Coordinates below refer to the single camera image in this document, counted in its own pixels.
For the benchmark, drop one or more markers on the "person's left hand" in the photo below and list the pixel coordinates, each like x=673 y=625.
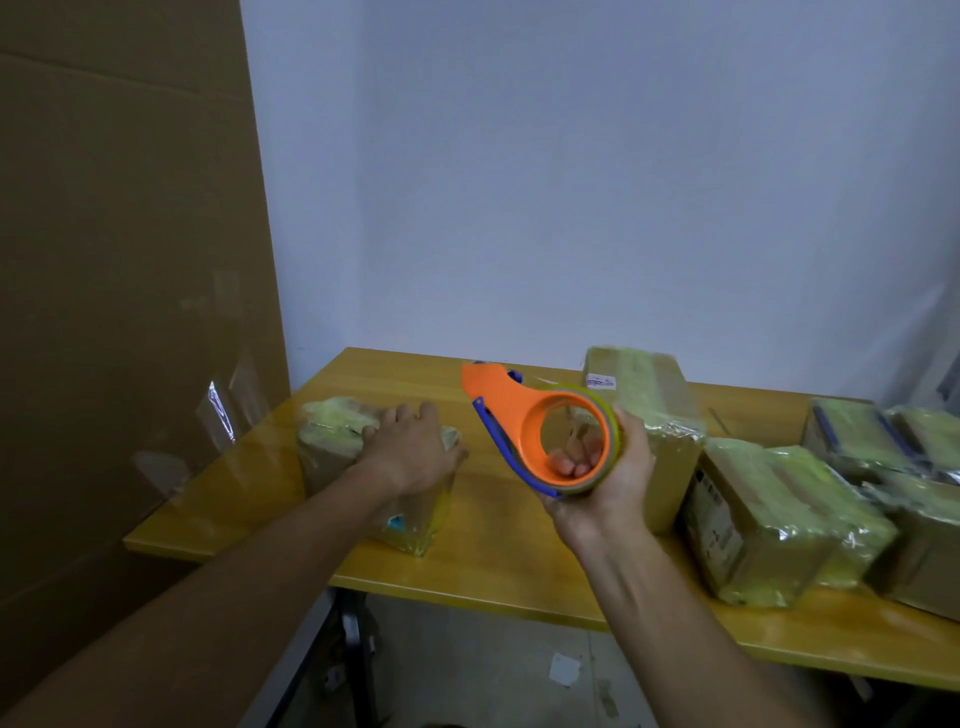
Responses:
x=409 y=450

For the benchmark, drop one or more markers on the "person's right hand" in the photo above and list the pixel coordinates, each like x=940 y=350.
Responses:
x=611 y=502

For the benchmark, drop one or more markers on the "small diamond sticker cardboard box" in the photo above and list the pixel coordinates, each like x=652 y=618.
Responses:
x=330 y=442

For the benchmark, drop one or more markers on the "orange dispenser with yellow tape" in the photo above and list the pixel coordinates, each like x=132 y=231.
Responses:
x=502 y=405

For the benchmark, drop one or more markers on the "large pink label cardboard box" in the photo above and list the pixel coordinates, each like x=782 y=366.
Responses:
x=660 y=390

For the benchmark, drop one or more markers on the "taped box with label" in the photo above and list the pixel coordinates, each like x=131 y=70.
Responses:
x=757 y=525

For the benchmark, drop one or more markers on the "small box with 031 label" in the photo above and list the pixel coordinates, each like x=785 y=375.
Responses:
x=855 y=517

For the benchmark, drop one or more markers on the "taped box with blue stripe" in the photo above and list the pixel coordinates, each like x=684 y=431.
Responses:
x=855 y=435

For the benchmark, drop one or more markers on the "person's left forearm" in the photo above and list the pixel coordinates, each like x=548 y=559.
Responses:
x=187 y=622

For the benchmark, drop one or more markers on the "person's right forearm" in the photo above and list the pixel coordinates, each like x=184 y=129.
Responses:
x=682 y=645

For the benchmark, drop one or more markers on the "large brown cardboard sheet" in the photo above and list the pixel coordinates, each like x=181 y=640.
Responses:
x=127 y=300

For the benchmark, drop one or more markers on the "yellow wooden table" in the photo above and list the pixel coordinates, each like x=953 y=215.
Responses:
x=510 y=547

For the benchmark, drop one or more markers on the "white paper scrap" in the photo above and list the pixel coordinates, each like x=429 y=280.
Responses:
x=564 y=670

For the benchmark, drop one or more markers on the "black metal table leg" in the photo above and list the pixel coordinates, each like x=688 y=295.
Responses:
x=356 y=660

